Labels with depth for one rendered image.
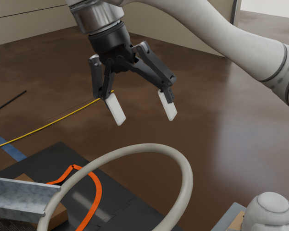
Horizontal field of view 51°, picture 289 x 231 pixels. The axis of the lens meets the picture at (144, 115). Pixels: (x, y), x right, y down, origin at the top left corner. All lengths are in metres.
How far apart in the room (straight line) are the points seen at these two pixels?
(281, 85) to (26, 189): 0.86
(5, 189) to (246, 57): 0.90
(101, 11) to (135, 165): 2.45
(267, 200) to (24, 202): 0.82
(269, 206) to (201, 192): 1.61
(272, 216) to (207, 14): 0.78
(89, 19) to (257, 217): 0.87
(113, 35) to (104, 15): 0.04
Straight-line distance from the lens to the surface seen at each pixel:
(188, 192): 0.82
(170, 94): 0.61
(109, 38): 0.58
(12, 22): 6.74
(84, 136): 3.37
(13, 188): 1.18
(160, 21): 6.25
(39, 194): 1.14
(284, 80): 0.76
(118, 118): 0.70
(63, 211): 2.45
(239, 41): 0.69
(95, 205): 2.58
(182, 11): 0.49
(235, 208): 1.54
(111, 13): 0.57
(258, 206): 1.17
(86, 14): 0.57
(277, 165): 3.19
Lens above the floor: 1.91
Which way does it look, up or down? 31 degrees down
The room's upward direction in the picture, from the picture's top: straight up
